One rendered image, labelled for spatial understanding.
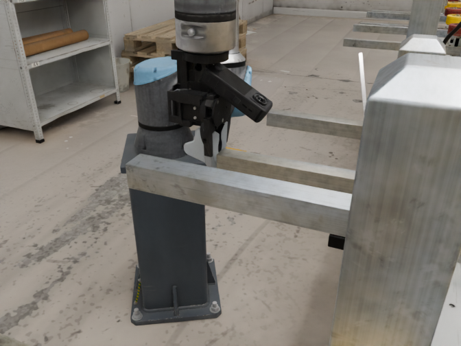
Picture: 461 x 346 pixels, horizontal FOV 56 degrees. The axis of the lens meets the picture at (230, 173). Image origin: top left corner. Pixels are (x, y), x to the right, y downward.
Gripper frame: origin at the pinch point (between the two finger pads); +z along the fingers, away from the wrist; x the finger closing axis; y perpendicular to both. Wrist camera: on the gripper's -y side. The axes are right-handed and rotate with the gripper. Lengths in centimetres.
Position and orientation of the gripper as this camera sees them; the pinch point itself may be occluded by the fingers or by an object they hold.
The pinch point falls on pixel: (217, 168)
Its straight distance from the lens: 74.5
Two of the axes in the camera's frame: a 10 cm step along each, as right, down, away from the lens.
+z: -0.2, 8.8, 4.8
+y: -9.2, -2.0, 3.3
